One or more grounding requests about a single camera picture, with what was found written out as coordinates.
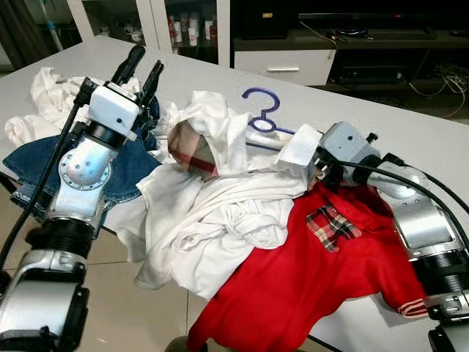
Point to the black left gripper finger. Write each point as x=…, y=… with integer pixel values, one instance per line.
x=153, y=79
x=129, y=64

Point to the blue plastic clothes hanger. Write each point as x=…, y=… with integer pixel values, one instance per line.
x=277, y=101

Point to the white jacket with plaid lining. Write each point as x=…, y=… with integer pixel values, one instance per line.
x=220, y=220

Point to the red shirt with plaid pocket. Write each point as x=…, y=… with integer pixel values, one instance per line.
x=308, y=293

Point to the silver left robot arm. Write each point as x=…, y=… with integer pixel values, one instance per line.
x=84, y=165

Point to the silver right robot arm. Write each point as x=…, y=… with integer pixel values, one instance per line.
x=421, y=220

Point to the white glass display cabinet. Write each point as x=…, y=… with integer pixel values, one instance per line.
x=157, y=22

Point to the blue denim jacket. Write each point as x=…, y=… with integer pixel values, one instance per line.
x=135, y=172

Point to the black AV receiver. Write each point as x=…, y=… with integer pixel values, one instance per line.
x=370, y=73

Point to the white and dark TV cabinet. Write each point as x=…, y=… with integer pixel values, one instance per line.
x=282, y=66

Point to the tall black loudspeaker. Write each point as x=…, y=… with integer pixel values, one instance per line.
x=267, y=18

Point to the large black television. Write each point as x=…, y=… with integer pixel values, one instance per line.
x=381, y=20

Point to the robot left leg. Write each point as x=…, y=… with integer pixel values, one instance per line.
x=183, y=345

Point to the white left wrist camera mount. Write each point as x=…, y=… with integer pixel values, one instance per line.
x=113, y=110

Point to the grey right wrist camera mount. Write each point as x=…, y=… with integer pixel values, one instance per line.
x=348, y=143

